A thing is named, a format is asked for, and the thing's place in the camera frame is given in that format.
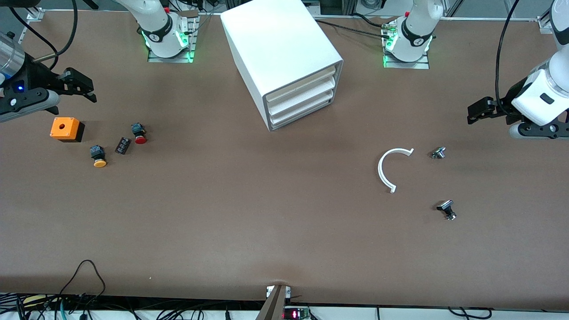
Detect white plastic drawer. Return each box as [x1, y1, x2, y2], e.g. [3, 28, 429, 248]
[269, 90, 334, 129]
[266, 67, 336, 104]
[268, 78, 335, 115]

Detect yellow push button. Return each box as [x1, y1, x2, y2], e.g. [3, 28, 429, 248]
[90, 145, 108, 168]

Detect white drawer cabinet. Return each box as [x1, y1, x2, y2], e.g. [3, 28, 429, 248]
[221, 0, 344, 132]

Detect white curved plastic piece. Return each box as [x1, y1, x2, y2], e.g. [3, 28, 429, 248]
[378, 148, 415, 194]

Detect orange button enclosure box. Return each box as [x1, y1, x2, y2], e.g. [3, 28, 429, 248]
[50, 117, 85, 143]

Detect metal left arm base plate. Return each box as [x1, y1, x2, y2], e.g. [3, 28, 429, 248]
[383, 24, 430, 69]

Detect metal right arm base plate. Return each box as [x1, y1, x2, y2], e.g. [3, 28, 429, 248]
[148, 11, 198, 64]

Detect black silver selector switch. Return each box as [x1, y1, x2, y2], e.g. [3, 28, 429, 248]
[437, 200, 457, 221]

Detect thin black cable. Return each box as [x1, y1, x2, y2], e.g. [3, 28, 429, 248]
[316, 12, 396, 38]

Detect looped black cable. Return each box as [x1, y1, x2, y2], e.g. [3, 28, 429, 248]
[60, 260, 107, 299]

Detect tangled black cable bundle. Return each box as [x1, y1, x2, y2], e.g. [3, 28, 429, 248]
[0, 292, 267, 320]

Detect brown wooden post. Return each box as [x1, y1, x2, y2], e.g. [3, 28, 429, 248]
[256, 284, 287, 320]

